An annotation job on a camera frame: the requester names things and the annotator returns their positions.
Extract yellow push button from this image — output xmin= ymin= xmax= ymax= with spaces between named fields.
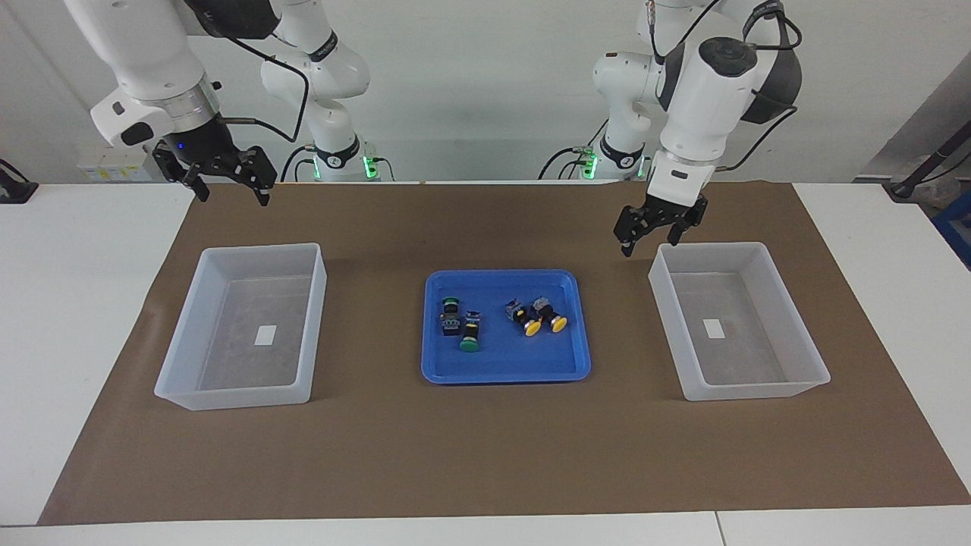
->
xmin=533 ymin=295 xmax=568 ymax=334
xmin=504 ymin=298 xmax=543 ymax=338

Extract white socket boxes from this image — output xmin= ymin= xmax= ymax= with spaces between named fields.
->
xmin=76 ymin=144 xmax=152 ymax=183

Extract blue plastic tray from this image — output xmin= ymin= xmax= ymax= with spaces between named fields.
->
xmin=421 ymin=269 xmax=592 ymax=385

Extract translucent white plastic box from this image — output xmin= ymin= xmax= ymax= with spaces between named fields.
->
xmin=154 ymin=243 xmax=328 ymax=411
xmin=648 ymin=242 xmax=831 ymax=402

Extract black clamp object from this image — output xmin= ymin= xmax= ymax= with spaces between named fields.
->
xmin=0 ymin=159 xmax=39 ymax=204

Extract brown paper mat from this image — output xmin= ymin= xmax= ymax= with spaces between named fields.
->
xmin=38 ymin=180 xmax=971 ymax=526

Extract black pole stand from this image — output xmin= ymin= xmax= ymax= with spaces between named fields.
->
xmin=889 ymin=121 xmax=971 ymax=199

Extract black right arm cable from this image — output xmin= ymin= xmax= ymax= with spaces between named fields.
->
xmin=220 ymin=34 xmax=313 ymax=145

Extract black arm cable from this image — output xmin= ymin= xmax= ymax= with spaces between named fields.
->
xmin=645 ymin=0 xmax=803 ymax=172
xmin=220 ymin=34 xmax=313 ymax=145

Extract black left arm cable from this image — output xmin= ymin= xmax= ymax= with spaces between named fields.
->
xmin=645 ymin=0 xmax=803 ymax=172

